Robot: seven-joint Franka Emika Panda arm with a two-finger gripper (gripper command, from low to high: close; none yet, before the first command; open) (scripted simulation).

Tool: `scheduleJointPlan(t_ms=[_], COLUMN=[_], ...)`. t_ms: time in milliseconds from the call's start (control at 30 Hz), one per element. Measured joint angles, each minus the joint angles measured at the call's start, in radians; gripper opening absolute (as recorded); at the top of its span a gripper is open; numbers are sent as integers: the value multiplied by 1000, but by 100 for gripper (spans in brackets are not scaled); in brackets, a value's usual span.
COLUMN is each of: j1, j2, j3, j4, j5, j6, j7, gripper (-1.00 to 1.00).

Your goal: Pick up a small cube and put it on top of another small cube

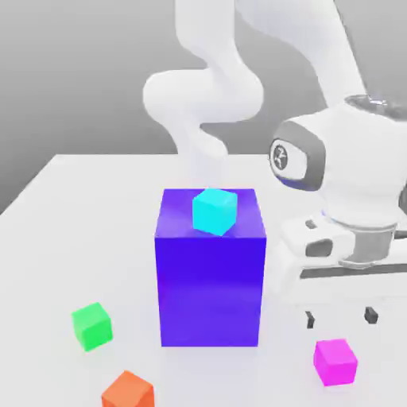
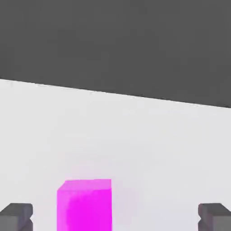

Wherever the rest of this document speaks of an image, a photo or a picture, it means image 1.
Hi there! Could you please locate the small cyan cube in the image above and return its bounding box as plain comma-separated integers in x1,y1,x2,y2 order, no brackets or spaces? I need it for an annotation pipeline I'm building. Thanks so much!
192,188,238,237

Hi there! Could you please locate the small green cube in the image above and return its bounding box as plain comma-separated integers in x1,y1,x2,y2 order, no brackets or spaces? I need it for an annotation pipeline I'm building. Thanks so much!
71,301,114,353

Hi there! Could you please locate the small orange cube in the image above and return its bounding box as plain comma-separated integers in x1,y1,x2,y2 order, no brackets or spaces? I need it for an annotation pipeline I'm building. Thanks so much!
101,370,156,407

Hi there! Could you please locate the small magenta cube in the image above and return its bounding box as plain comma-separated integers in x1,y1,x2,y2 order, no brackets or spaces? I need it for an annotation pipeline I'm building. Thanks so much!
313,338,359,388

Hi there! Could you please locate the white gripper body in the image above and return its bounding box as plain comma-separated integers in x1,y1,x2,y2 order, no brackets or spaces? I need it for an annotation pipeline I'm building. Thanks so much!
293,261,407,308

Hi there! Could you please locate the large blue box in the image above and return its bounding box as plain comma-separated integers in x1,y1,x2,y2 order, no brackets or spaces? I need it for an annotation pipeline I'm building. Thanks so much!
154,188,267,348

